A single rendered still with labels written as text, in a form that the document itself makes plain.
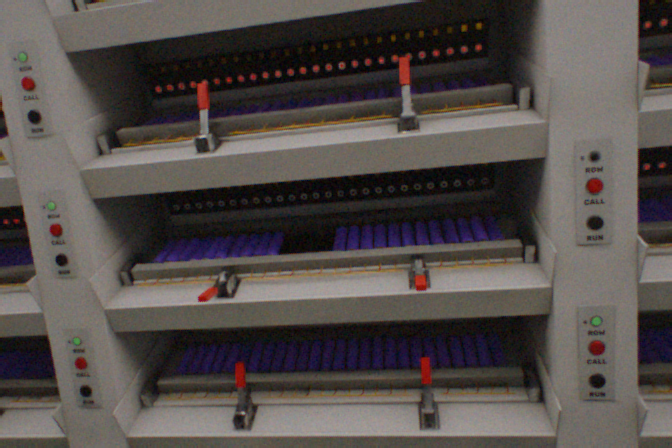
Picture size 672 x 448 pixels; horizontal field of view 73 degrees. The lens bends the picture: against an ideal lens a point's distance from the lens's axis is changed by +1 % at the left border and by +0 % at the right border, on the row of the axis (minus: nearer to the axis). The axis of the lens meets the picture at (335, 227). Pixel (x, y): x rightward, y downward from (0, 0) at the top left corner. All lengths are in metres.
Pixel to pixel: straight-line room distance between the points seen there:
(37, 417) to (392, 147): 0.70
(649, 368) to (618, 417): 0.10
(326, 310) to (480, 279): 0.21
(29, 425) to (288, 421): 0.42
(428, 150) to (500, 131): 0.09
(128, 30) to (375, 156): 0.36
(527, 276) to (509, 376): 0.16
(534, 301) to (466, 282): 0.08
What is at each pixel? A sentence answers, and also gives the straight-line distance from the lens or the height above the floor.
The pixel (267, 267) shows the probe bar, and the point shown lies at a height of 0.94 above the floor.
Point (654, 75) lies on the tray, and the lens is 0.70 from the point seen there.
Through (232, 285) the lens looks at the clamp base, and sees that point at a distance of 0.65.
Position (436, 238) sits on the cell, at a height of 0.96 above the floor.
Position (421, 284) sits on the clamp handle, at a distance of 0.53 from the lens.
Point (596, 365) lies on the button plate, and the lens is 0.66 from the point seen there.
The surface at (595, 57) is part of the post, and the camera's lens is 0.61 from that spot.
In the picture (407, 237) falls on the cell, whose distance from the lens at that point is 0.66.
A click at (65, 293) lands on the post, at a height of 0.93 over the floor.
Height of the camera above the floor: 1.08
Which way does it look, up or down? 8 degrees down
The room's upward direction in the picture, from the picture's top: 6 degrees counter-clockwise
